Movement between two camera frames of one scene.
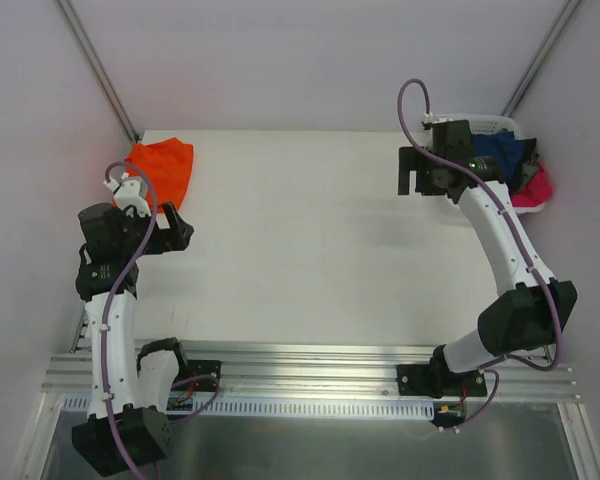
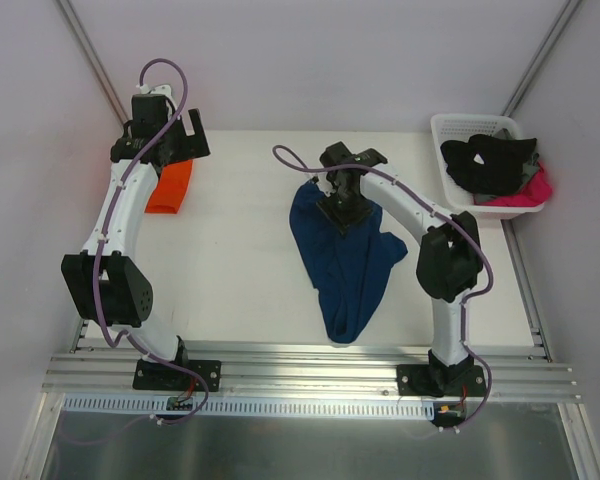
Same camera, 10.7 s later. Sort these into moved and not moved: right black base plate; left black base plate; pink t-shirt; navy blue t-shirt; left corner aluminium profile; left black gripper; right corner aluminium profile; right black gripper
Moved: left black gripper; navy blue t-shirt; right black gripper
Not moved: right corner aluminium profile; right black base plate; left corner aluminium profile; left black base plate; pink t-shirt
